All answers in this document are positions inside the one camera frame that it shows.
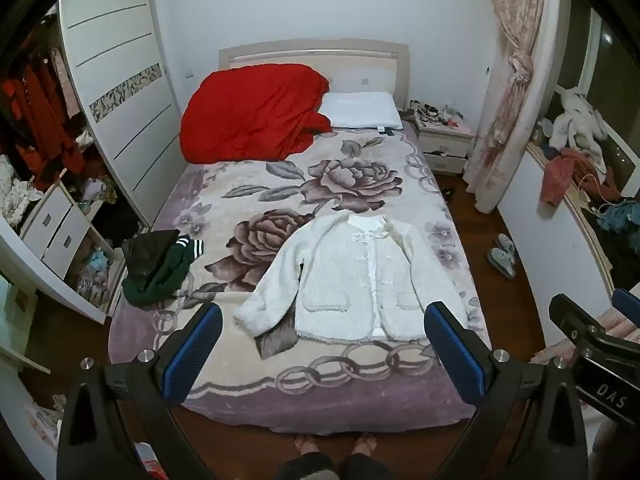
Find floral purple bed blanket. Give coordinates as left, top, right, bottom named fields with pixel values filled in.
left=107, top=125, right=493, bottom=433

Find white nightstand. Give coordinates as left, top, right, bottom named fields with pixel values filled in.
left=415, top=112, right=476, bottom=177

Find green garment with white stripes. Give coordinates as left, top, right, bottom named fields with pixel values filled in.
left=122, top=235, right=206, bottom=307

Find person's right foot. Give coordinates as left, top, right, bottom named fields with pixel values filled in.
left=350, top=432, right=379, bottom=457

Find white fuzzy jacket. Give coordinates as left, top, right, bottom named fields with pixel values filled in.
left=233, top=211, right=438, bottom=343

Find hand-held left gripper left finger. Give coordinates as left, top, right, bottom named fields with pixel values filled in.
left=56, top=301, right=224, bottom=480

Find pink floral curtain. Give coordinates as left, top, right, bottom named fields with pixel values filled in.
left=462, top=0, right=562, bottom=214

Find blue garment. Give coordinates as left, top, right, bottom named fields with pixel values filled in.
left=597, top=199, right=640, bottom=233

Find hanging red clothes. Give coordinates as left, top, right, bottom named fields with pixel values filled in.
left=0, top=50, right=87, bottom=176

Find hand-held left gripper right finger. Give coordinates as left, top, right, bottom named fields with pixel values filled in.
left=424, top=301, right=589, bottom=480

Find person's left foot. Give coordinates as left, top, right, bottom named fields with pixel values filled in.
left=295, top=434, right=322, bottom=457

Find white drawer unit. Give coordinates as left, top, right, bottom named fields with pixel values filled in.
left=20, top=182, right=126, bottom=323

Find pink red garment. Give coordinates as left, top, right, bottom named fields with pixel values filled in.
left=540, top=148, right=622, bottom=207

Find person's foot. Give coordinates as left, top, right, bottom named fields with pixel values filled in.
left=350, top=432, right=379, bottom=457
left=295, top=434, right=322, bottom=457

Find white plush garment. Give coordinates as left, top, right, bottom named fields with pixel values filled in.
left=550, top=87, right=609, bottom=161

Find black garment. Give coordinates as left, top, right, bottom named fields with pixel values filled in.
left=121, top=229, right=181, bottom=281

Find red quilt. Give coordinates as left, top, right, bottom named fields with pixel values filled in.
left=180, top=63, right=333, bottom=164

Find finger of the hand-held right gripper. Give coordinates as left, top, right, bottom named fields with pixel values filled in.
left=549, top=294, right=608, bottom=357
left=612, top=287, right=640, bottom=333

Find clutter of small nightstand items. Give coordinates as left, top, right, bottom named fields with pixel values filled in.
left=409, top=100, right=467, bottom=129

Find beige bed headboard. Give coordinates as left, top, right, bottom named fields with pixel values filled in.
left=218, top=38, right=411, bottom=111

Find person's dark trousers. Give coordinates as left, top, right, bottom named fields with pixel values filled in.
left=276, top=452, right=372, bottom=480

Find white pillow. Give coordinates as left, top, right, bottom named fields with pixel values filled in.
left=317, top=91, right=404, bottom=132

